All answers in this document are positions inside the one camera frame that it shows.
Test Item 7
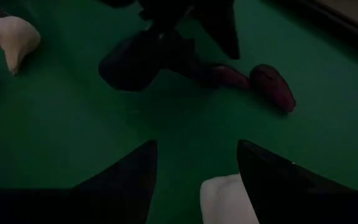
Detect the small purple sweet potato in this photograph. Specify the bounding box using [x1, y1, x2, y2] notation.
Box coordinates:
[249, 63, 297, 113]
[211, 63, 250, 91]

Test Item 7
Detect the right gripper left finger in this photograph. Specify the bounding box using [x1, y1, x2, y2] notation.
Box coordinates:
[0, 139, 159, 224]

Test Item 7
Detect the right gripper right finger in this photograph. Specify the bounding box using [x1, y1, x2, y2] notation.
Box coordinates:
[237, 139, 358, 224]

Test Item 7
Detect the green table mat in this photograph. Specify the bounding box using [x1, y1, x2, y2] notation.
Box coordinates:
[0, 0, 358, 224]

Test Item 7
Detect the white garlic bulb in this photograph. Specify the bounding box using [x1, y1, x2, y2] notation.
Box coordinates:
[0, 15, 42, 75]
[200, 173, 260, 224]

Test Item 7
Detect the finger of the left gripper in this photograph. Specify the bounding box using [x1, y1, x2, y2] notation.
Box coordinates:
[197, 0, 241, 60]
[98, 29, 220, 93]

